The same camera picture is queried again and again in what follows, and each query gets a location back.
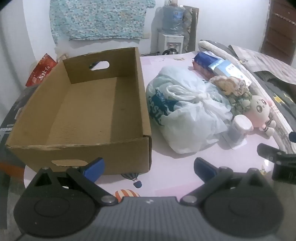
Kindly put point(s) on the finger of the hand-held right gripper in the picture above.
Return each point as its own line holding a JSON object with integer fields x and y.
{"x": 293, "y": 136}
{"x": 268, "y": 151}

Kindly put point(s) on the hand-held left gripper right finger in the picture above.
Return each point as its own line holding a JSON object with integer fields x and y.
{"x": 203, "y": 168}

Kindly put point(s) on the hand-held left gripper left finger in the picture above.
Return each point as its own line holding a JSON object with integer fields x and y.
{"x": 94, "y": 168}

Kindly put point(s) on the white yogurt cup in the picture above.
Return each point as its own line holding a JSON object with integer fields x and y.
{"x": 238, "y": 129}

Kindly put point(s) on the pink plush toy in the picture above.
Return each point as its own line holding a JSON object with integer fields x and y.
{"x": 260, "y": 107}

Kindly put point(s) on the green floral cloth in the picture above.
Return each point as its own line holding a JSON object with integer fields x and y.
{"x": 240, "y": 102}

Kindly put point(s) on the brown cardboard box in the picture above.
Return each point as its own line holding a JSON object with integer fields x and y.
{"x": 81, "y": 104}

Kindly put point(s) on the orange striped towel roll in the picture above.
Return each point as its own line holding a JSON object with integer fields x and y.
{"x": 226, "y": 83}

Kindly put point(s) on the blue white wet wipes pack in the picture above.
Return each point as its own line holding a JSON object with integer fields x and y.
{"x": 227, "y": 69}

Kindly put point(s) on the blue tissue pack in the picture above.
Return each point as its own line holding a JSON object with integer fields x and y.
{"x": 203, "y": 61}

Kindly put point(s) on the pink printed table mat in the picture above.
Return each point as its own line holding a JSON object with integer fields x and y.
{"x": 166, "y": 166}

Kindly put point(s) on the white plastic bag blue print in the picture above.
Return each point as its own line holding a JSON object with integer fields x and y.
{"x": 185, "y": 111}

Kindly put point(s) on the grey printed blanket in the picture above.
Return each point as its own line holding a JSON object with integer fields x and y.
{"x": 261, "y": 60}

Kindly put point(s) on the brown wooden door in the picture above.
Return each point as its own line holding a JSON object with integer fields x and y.
{"x": 279, "y": 34}

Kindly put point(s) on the red snack bag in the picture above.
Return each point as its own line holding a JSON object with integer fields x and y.
{"x": 40, "y": 69}

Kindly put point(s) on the door hook rack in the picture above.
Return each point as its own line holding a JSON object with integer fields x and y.
{"x": 284, "y": 18}

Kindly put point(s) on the steel electric kettle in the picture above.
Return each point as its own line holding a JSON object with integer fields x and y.
{"x": 170, "y": 51}

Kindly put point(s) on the folded grey board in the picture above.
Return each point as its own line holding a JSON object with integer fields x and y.
{"x": 192, "y": 27}

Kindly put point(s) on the blue water jug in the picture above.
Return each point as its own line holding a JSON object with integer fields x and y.
{"x": 172, "y": 18}

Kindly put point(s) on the white wall socket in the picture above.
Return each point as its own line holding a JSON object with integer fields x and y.
{"x": 146, "y": 35}

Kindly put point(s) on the teal floral wall cloth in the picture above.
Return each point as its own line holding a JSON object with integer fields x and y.
{"x": 99, "y": 18}

